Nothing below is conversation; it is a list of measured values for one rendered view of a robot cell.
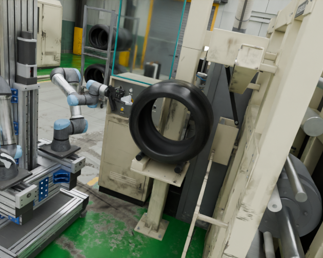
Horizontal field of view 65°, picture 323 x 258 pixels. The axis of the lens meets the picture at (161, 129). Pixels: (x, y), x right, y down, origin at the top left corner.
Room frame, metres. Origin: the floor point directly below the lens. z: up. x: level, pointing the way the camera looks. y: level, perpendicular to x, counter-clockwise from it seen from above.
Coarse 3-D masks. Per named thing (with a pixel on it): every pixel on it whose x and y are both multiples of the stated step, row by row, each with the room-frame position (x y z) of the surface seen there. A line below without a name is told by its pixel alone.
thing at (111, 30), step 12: (84, 12) 5.15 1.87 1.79; (84, 24) 5.14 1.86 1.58; (84, 36) 5.14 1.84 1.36; (96, 36) 5.51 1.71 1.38; (108, 36) 5.12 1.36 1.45; (84, 48) 5.16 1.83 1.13; (96, 48) 5.19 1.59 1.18; (108, 48) 5.02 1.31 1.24; (84, 60) 5.18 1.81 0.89; (108, 60) 5.01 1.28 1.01; (84, 72) 5.26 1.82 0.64; (96, 72) 5.59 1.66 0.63; (108, 72) 5.17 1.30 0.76; (108, 84) 5.16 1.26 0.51
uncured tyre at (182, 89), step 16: (176, 80) 1.67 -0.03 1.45; (144, 96) 1.56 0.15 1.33; (160, 96) 1.52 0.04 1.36; (176, 96) 1.50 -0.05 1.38; (192, 96) 1.51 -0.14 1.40; (144, 112) 1.82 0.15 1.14; (192, 112) 1.48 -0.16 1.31; (208, 112) 1.52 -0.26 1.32; (144, 128) 1.79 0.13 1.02; (208, 128) 1.49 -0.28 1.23; (144, 144) 1.53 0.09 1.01; (160, 144) 1.77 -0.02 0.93; (176, 144) 1.76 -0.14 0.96; (192, 144) 1.47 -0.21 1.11; (160, 160) 1.51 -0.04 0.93; (176, 160) 1.49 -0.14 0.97
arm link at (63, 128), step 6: (60, 120) 1.80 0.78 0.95; (66, 120) 1.81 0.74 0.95; (54, 126) 1.75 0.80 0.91; (60, 126) 1.74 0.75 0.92; (66, 126) 1.76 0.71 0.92; (72, 126) 1.81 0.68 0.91; (54, 132) 1.75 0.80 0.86; (60, 132) 1.74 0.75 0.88; (66, 132) 1.76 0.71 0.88; (72, 132) 1.80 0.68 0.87; (60, 138) 1.74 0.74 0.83; (66, 138) 1.77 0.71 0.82
